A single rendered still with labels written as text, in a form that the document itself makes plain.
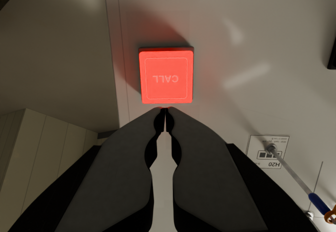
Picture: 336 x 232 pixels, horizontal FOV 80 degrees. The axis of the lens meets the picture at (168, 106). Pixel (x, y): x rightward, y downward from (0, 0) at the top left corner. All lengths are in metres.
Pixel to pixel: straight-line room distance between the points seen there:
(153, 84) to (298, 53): 0.16
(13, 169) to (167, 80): 3.22
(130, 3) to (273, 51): 0.16
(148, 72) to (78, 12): 1.51
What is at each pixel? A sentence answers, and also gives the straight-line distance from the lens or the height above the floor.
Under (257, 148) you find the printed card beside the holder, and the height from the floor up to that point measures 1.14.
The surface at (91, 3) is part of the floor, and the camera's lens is 1.61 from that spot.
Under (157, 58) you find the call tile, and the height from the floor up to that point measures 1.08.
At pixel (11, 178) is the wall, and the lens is 3.35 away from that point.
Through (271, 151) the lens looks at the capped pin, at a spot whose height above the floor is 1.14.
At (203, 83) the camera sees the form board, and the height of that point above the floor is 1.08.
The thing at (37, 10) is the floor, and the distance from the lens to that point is 1.79.
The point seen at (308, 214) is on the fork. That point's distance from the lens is 0.39.
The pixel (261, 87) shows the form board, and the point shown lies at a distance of 0.25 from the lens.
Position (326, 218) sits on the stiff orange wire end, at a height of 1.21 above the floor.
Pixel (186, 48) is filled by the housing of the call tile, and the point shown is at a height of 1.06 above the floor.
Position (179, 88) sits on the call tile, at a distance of 0.20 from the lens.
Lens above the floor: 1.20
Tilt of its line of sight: 25 degrees down
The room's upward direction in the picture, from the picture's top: 179 degrees clockwise
